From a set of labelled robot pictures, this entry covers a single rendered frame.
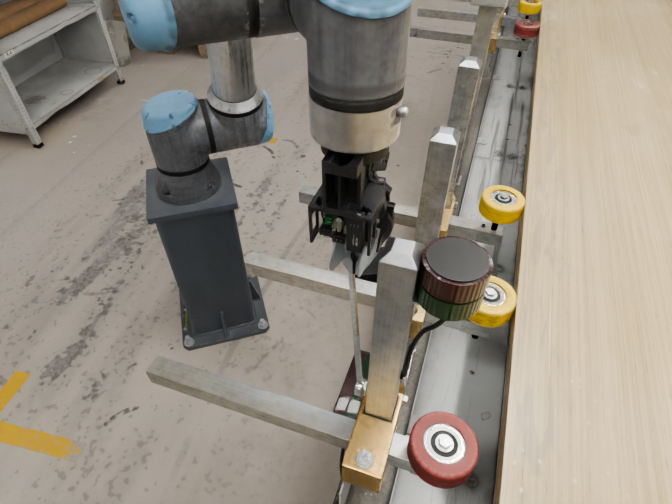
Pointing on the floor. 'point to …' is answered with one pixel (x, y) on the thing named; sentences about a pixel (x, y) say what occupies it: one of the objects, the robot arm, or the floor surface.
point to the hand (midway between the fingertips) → (356, 262)
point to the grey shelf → (13, 43)
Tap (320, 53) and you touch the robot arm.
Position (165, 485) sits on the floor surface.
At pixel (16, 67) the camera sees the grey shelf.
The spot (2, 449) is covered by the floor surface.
